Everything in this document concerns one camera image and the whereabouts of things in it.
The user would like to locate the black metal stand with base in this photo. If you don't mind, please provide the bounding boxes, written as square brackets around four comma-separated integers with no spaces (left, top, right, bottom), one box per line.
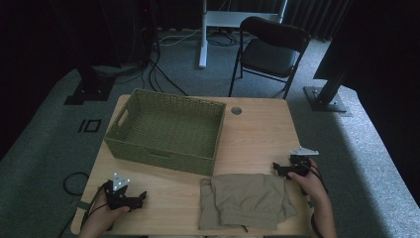
[63,0,117,106]
[302,33,353,117]

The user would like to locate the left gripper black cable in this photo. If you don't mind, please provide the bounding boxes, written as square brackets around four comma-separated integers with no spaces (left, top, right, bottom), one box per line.
[79,185,111,232]

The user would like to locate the black folding chair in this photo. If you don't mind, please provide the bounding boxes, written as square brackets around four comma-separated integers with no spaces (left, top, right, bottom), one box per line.
[228,15,311,100]

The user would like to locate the dark curtain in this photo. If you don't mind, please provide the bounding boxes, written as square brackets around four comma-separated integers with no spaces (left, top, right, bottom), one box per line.
[282,0,352,42]

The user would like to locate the person's right hand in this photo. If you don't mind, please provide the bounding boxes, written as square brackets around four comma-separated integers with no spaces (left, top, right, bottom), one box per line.
[286,158,329,207]

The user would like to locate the khaki pants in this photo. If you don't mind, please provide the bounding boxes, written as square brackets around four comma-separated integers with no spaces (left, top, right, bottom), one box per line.
[197,174,299,232]

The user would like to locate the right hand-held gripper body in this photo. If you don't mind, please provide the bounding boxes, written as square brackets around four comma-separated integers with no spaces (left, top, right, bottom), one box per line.
[285,147,321,180]

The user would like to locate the black cable loop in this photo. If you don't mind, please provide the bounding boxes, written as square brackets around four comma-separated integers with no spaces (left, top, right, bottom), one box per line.
[62,172,90,196]

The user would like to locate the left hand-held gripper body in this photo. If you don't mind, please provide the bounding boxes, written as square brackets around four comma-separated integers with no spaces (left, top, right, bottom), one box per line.
[103,172,141,212]

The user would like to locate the dark equipment cabinet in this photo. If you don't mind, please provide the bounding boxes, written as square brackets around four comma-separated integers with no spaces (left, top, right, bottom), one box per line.
[122,0,158,65]

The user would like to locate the white floor cable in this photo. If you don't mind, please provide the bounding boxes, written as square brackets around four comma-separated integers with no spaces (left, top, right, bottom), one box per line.
[157,27,203,48]

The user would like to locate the white metal desk frame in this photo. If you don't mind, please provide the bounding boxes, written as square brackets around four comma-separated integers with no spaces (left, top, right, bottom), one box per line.
[197,0,289,69]

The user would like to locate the green woven basket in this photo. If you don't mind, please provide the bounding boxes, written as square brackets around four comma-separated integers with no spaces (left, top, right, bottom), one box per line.
[104,87,228,177]

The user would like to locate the person's left hand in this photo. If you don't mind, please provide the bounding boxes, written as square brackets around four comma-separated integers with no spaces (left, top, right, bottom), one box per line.
[93,188,132,230]

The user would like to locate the black floor cables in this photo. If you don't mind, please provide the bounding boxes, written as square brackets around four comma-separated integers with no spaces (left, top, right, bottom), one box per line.
[115,29,190,97]

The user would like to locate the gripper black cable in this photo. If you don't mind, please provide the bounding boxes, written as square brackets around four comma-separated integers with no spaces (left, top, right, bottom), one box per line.
[79,185,111,232]
[305,164,331,238]

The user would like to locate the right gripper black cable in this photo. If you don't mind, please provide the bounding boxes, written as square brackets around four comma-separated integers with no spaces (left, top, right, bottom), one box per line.
[305,164,331,238]

